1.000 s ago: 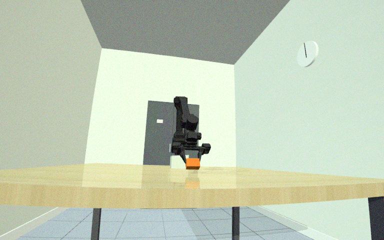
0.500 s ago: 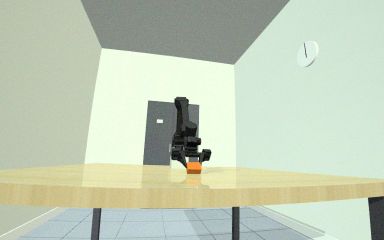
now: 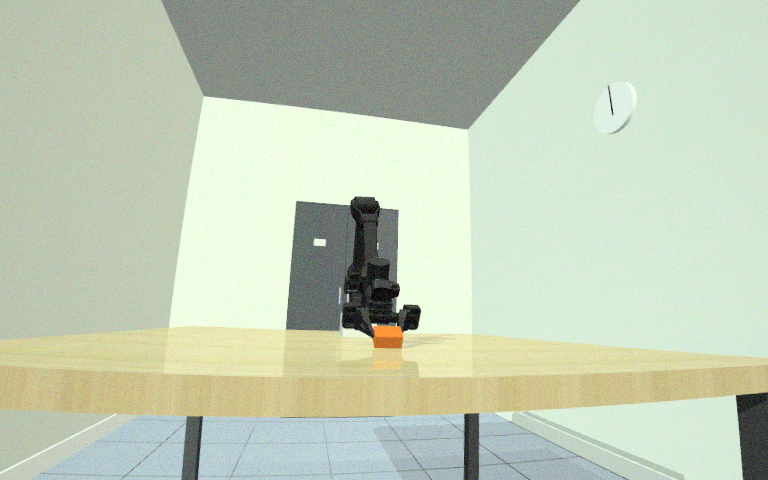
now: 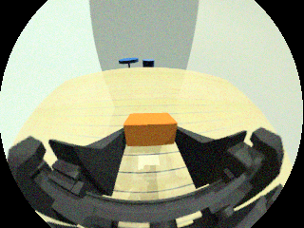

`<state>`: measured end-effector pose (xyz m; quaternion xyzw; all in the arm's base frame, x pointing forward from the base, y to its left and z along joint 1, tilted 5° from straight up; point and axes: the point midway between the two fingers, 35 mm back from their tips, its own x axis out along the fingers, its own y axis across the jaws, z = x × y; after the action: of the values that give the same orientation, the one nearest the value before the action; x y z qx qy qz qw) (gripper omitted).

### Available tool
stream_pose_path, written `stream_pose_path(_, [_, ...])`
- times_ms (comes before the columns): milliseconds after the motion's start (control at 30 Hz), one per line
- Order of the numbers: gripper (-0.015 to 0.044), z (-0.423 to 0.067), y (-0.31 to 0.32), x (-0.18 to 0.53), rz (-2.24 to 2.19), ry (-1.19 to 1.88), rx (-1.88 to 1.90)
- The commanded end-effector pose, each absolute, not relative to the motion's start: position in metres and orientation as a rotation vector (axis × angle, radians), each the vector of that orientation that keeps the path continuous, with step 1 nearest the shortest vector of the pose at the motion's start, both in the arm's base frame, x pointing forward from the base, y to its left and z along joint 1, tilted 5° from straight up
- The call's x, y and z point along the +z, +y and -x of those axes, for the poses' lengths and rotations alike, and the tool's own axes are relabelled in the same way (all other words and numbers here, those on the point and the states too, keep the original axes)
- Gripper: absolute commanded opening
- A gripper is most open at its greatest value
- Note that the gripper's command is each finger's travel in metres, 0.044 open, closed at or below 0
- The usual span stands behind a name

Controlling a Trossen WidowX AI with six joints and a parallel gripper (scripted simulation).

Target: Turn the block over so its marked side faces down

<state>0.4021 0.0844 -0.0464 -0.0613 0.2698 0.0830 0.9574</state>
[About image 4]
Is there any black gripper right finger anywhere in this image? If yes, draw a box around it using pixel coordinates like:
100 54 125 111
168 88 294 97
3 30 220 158
175 126 248 189

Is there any orange block with dark square marking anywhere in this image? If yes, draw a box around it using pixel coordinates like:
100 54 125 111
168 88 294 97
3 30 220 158
124 114 178 147

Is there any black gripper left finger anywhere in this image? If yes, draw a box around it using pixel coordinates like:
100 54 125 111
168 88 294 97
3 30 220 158
48 128 126 197

